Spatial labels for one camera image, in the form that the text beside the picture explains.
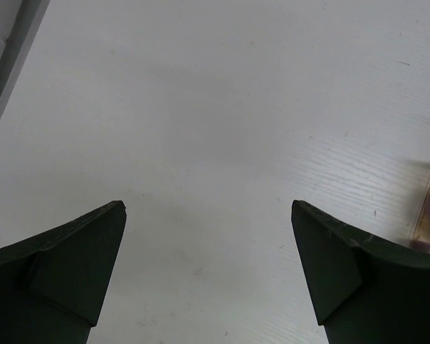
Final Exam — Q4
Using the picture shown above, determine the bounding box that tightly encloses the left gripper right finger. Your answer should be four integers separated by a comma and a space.
291, 200, 430, 343

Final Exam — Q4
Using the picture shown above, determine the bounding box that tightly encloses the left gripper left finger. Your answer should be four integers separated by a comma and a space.
0, 201, 126, 343

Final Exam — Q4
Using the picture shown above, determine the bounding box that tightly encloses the aluminium left frame post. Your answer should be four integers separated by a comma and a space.
0, 0, 49, 119

